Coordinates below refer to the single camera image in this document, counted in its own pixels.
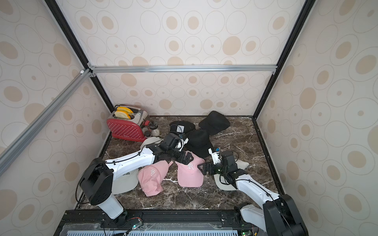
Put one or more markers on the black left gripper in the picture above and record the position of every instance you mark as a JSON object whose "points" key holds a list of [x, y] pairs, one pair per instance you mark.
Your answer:
{"points": [[186, 159]]}

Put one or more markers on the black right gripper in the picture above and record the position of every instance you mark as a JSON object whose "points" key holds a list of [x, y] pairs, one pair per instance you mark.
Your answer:
{"points": [[211, 168]]}

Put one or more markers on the pink cap with logo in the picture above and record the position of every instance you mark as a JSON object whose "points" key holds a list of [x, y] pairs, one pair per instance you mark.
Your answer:
{"points": [[189, 175]]}

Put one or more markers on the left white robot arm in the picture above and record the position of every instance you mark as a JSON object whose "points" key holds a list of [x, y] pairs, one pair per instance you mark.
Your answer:
{"points": [[97, 180]]}

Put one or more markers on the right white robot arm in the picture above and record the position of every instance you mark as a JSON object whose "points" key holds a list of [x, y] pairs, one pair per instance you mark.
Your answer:
{"points": [[277, 215]]}

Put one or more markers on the black cap middle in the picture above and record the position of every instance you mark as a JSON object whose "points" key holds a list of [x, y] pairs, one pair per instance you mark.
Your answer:
{"points": [[199, 143]]}

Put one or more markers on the black cap white patch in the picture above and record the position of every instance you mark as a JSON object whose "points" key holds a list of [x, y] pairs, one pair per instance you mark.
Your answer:
{"points": [[181, 127]]}

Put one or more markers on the beige Colorado cap right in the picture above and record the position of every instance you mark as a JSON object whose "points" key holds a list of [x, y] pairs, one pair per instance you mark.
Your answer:
{"points": [[220, 181]]}

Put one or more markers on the beige colorado cap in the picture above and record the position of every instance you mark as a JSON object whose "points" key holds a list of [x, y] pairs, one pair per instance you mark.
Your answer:
{"points": [[220, 181], [125, 183]]}

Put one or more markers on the spice jar black lid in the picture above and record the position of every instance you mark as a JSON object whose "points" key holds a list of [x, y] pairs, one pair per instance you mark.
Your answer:
{"points": [[147, 134]]}

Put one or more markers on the black cap rear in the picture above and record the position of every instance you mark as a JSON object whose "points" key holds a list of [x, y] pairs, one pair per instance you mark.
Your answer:
{"points": [[214, 123]]}

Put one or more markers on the beige Colorado cap left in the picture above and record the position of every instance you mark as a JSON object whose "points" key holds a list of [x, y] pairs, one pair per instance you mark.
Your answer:
{"points": [[125, 183]]}

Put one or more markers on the red polka dot toaster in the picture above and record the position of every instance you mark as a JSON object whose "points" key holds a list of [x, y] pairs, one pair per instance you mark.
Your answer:
{"points": [[131, 130]]}

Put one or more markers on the yellow toast slices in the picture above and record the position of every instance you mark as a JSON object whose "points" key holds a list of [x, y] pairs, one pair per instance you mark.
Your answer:
{"points": [[124, 113]]}

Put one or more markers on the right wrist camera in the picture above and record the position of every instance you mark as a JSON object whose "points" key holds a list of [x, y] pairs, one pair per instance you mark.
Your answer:
{"points": [[215, 154]]}

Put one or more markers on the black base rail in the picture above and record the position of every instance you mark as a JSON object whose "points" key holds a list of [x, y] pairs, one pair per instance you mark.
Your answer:
{"points": [[155, 220]]}

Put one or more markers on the horizontal aluminium frame bar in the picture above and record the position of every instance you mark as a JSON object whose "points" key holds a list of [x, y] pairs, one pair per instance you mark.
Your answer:
{"points": [[182, 68]]}

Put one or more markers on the left aluminium frame bar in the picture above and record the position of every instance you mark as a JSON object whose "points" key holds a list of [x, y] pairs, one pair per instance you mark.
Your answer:
{"points": [[22, 141]]}

